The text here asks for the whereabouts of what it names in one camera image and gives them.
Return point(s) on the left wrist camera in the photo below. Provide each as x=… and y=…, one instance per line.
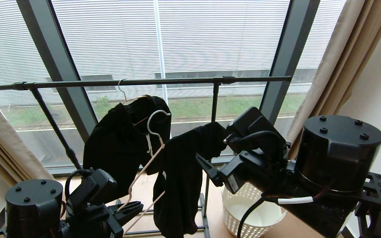
x=93, y=188

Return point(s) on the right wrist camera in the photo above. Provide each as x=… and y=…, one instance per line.
x=260, y=132

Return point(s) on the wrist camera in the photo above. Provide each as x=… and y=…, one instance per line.
x=260, y=132
x=93, y=188

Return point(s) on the window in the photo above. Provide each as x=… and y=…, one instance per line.
x=210, y=39

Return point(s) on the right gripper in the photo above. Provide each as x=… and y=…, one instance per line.
x=260, y=178

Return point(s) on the pink clothes hanger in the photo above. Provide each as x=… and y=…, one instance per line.
x=147, y=165
x=121, y=91

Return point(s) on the beige curtain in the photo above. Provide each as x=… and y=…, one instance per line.
x=5, y=148
x=342, y=66

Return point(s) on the black garment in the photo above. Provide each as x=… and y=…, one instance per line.
x=184, y=172

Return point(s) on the black clothes rack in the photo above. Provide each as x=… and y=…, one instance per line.
x=78, y=82

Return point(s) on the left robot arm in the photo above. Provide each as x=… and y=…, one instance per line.
x=31, y=208

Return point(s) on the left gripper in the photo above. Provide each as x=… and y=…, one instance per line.
x=91, y=226

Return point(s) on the white laundry basket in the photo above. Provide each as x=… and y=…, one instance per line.
x=243, y=211

